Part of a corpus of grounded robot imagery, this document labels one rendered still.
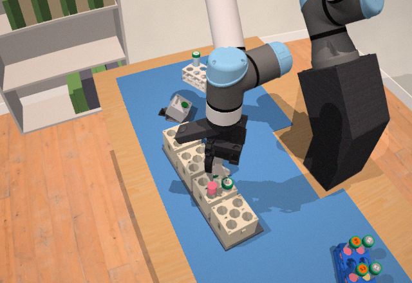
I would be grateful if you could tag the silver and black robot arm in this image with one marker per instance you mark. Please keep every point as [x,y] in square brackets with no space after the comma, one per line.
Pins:
[229,74]

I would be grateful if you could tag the blue tube rack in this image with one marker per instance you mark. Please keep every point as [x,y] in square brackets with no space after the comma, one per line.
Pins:
[348,263]

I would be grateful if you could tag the blue bench mat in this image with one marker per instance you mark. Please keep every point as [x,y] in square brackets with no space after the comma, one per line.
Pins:
[301,230]

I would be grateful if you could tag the green tube cap with grey dot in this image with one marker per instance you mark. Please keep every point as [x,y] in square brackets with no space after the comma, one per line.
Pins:
[374,269]

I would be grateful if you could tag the grey sloped desk with green button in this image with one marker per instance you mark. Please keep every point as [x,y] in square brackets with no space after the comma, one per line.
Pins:
[178,110]

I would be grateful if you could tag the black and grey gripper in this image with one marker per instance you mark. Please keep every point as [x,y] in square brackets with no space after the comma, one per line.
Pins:
[220,147]

